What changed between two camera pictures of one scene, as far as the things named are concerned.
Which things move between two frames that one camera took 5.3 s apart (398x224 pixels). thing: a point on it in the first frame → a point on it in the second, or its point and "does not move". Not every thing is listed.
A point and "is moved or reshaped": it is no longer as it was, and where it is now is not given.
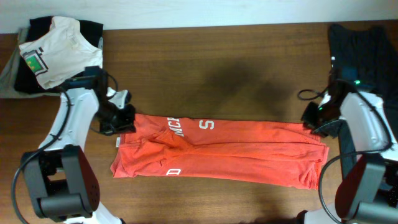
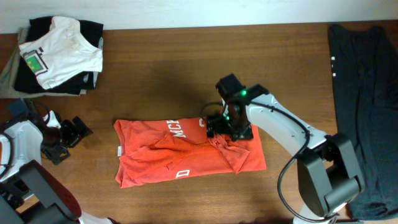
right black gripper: (313, 116) → (245, 134)
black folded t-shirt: (25, 79) does not move
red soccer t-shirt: (285, 153) is moved or reshaped
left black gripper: (123, 126) → (75, 136)
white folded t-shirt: (63, 53) does not move
